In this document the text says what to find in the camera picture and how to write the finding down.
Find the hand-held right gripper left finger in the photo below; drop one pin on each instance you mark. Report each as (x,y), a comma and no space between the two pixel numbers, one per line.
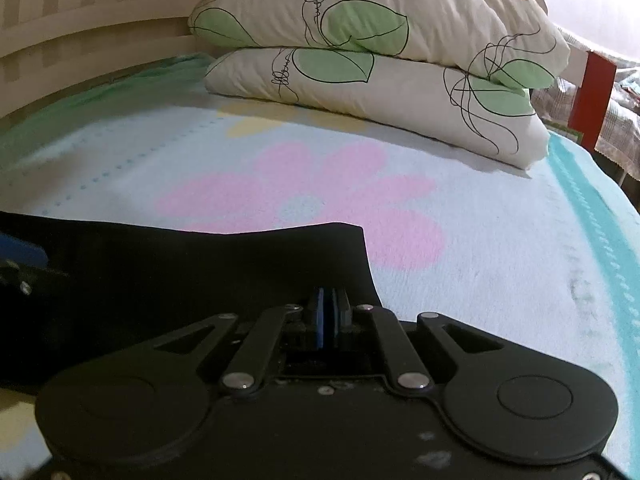
(320,320)

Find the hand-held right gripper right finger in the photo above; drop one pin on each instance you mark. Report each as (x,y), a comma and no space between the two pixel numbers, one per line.
(334,320)

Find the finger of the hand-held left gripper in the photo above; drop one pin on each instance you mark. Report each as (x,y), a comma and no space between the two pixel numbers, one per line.
(20,250)

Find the black pants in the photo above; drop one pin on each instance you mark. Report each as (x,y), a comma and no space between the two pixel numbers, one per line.
(200,275)

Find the flat leaf-print white pillow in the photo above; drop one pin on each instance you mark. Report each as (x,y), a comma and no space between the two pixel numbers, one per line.
(380,90)

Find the large leaf-print white pillow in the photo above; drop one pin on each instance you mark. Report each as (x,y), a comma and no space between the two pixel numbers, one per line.
(400,10)

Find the red chair with plaid cloth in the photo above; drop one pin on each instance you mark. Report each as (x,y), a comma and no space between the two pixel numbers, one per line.
(620,130)

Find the white wooden bed rail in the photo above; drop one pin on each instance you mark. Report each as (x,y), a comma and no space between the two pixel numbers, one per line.
(75,25)

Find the red post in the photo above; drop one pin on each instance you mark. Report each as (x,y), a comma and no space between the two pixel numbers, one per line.
(591,100)

